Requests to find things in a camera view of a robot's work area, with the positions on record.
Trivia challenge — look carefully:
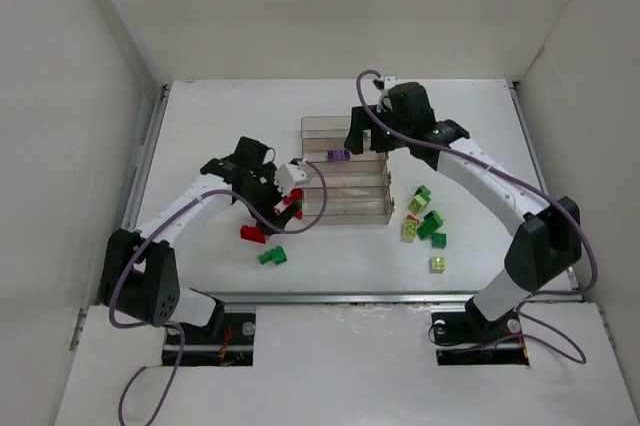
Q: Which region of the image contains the red rectangular lego brick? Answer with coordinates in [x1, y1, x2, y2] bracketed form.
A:
[240, 225, 267, 244]

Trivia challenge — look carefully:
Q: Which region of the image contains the purple lego brick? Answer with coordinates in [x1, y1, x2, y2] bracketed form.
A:
[327, 149, 351, 162]

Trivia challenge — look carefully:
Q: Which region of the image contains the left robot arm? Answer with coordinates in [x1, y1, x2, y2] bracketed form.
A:
[98, 137, 310, 332]

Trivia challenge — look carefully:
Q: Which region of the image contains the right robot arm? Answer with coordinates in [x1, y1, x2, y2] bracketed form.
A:
[344, 81, 582, 331]

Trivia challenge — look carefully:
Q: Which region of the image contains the red lego cluster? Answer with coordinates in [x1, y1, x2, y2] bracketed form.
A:
[274, 188, 304, 220]

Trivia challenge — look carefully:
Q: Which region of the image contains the green stepped lego brick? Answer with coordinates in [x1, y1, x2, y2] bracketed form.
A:
[258, 246, 288, 265]

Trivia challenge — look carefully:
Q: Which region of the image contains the clear bin first row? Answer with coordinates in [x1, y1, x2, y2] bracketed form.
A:
[301, 116, 351, 139]

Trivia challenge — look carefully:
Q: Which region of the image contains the green and lime brick top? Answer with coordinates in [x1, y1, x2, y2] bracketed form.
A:
[408, 185, 431, 214]

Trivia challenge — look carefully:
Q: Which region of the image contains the dark green angled brick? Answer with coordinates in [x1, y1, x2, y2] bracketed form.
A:
[416, 210, 444, 240]

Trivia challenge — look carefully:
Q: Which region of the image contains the lime square brick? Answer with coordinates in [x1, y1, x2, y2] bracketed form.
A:
[429, 256, 446, 274]

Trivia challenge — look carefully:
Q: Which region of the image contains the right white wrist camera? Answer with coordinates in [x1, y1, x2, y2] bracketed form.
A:
[373, 75, 401, 96]

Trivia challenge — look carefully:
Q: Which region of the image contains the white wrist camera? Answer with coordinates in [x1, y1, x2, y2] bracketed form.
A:
[274, 162, 311, 197]
[373, 75, 401, 96]

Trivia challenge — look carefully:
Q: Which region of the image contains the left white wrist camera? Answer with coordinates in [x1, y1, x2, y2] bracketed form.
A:
[274, 162, 311, 197]

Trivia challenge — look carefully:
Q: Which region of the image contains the aluminium rail front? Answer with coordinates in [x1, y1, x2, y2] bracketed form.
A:
[219, 290, 584, 305]

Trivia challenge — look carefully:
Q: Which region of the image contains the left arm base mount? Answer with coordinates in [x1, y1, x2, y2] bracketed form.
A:
[180, 305, 256, 367]

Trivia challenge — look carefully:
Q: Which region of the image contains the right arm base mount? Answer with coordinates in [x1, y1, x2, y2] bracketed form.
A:
[428, 311, 529, 366]

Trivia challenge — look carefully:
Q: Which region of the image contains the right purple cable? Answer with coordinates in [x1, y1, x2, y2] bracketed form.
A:
[355, 68, 601, 365]

